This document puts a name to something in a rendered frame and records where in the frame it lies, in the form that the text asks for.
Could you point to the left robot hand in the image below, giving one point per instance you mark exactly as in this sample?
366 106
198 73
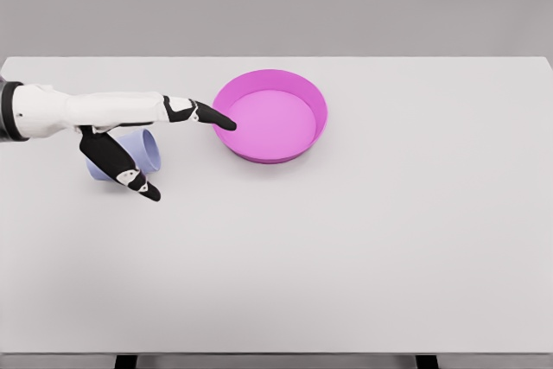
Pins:
116 109

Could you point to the lavender plastic cup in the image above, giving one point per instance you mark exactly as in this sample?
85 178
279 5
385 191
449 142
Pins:
149 150

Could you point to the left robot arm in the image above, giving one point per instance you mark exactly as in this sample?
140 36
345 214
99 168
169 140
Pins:
34 110

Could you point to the pink round plate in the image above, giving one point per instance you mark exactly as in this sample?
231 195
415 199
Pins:
276 120

